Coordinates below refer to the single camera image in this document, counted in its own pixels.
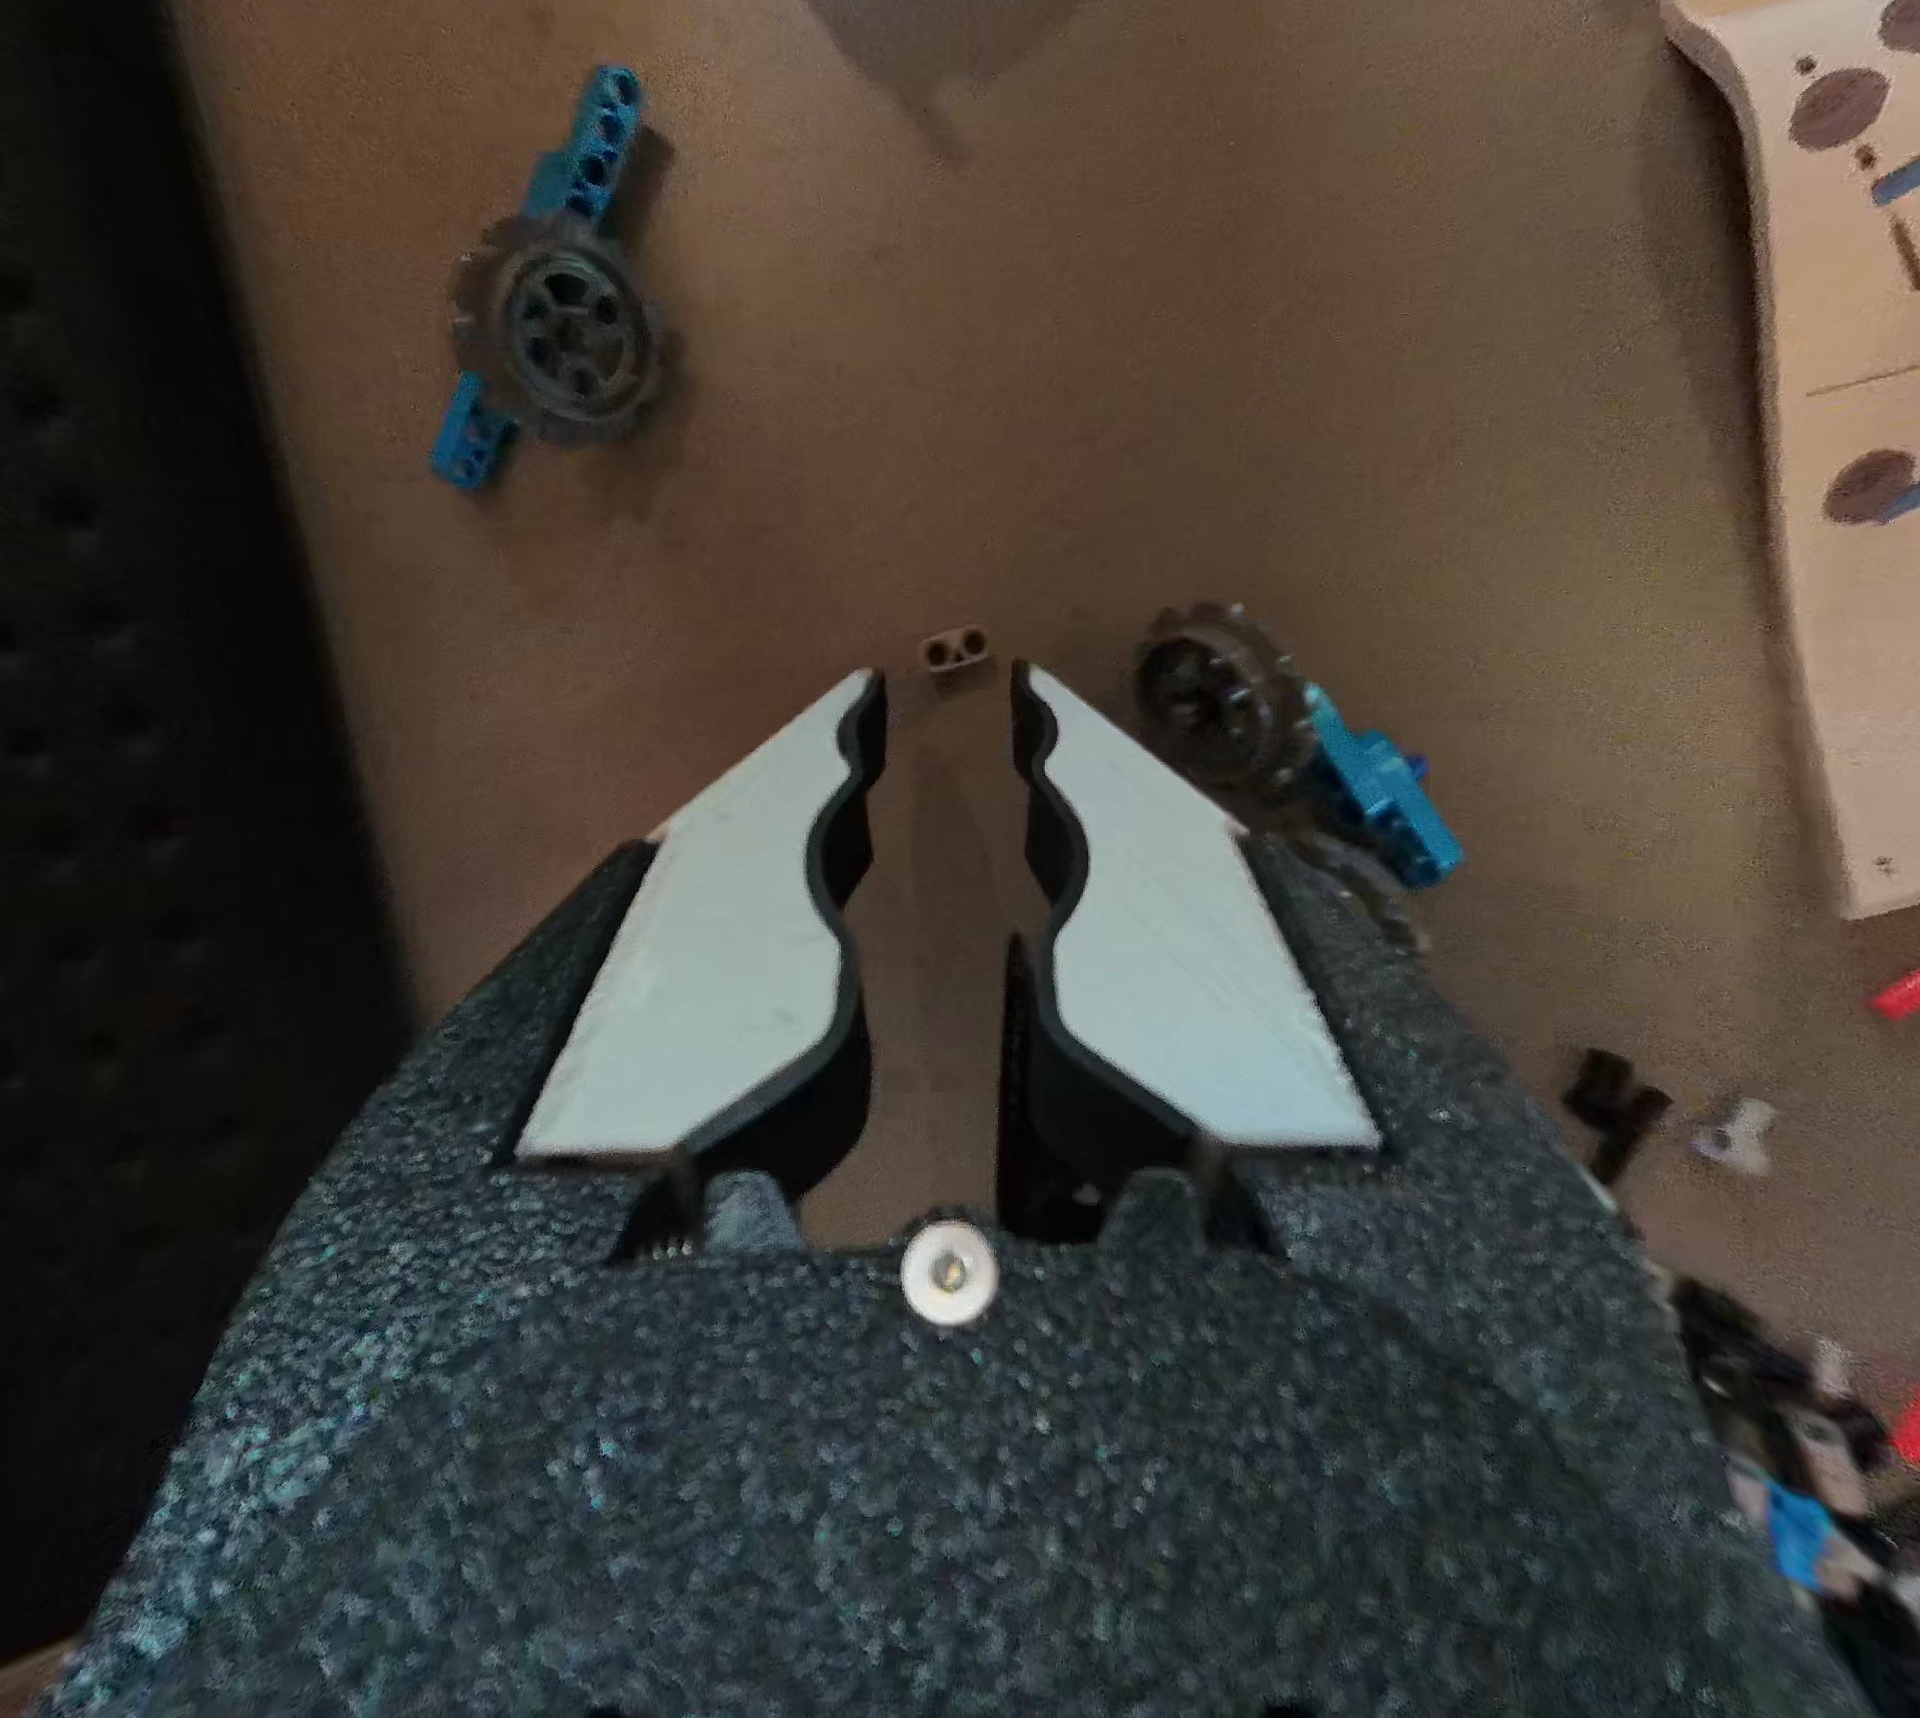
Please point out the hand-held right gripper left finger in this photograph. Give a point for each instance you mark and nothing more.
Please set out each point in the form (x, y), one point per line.
(704, 982)

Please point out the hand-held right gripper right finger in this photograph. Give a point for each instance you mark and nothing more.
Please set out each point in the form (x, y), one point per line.
(1200, 982)

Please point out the blue beam with grey wheel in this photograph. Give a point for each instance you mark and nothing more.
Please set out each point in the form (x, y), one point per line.
(563, 317)
(1200, 698)

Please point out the small tan double-hole connector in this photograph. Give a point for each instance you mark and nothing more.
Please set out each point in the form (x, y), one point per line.
(961, 671)

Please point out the small black connector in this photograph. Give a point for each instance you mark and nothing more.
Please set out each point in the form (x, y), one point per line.
(1605, 1089)

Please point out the small white grey connector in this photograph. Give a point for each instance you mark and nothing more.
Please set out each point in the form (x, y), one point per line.
(1737, 1130)

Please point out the black perforated armrest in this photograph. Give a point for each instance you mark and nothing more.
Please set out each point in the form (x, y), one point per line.
(120, 848)

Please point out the small red pin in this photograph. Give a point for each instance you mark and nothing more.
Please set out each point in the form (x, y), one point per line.
(1902, 990)

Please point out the pile of small building pieces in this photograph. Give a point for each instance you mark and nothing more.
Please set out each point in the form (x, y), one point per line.
(1801, 1449)

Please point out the open instruction booklet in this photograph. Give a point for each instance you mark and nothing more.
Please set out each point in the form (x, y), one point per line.
(1801, 293)

